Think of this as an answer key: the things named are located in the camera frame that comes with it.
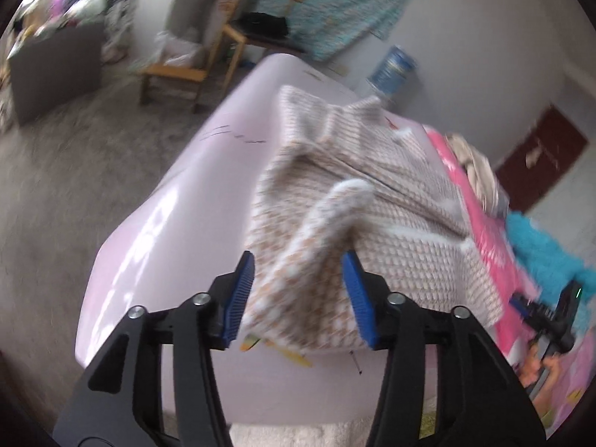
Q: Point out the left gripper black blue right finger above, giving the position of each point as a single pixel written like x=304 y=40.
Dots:
x=480 y=400

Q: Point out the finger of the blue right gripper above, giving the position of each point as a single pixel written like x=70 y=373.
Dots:
x=522 y=305

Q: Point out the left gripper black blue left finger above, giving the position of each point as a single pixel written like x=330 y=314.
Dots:
x=118 y=399

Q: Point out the beige white houndstooth sweater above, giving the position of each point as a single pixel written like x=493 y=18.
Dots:
x=342 y=180

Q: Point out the black clothing on chair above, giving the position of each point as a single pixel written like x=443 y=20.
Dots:
x=264 y=25

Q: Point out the person's right hand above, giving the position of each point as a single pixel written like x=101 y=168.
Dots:
x=532 y=366

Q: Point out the turquoise fluffy blanket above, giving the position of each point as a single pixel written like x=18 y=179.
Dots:
x=550 y=266

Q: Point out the bright pink floral blanket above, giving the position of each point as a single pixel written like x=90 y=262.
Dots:
x=578 y=366

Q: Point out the cream folded garment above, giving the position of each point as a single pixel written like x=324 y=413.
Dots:
x=481 y=177

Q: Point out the dark red door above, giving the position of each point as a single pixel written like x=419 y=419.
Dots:
x=535 y=166

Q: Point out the pink bed sheet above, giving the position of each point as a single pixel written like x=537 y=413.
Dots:
x=192 y=228

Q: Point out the blue water jug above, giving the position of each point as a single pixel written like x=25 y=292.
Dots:
x=392 y=72

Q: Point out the small wooden stool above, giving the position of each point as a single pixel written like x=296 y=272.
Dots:
x=178 y=75

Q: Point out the dark grey cabinet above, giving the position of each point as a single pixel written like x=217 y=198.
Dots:
x=50 y=71

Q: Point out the white plastic bag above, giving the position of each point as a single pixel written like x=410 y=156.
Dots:
x=178 y=52

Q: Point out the teal floral hanging cloth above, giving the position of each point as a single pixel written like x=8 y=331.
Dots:
x=340 y=4

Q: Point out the wooden armchair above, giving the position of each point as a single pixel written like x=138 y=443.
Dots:
x=230 y=30

